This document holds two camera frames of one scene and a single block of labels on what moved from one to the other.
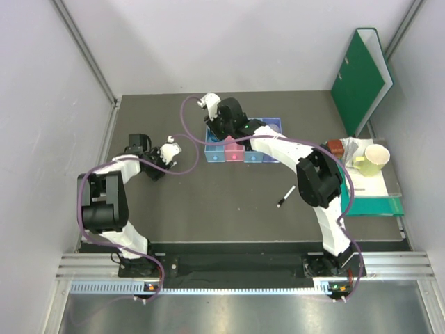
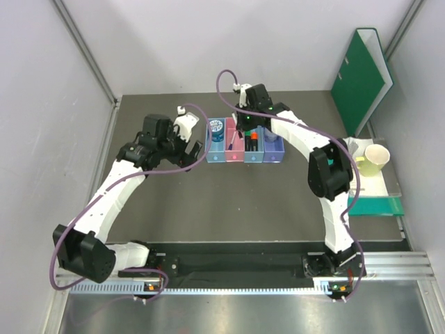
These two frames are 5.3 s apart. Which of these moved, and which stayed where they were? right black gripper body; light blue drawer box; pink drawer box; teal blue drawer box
Moved: right black gripper body
Stayed: light blue drawer box; teal blue drawer box; pink drawer box
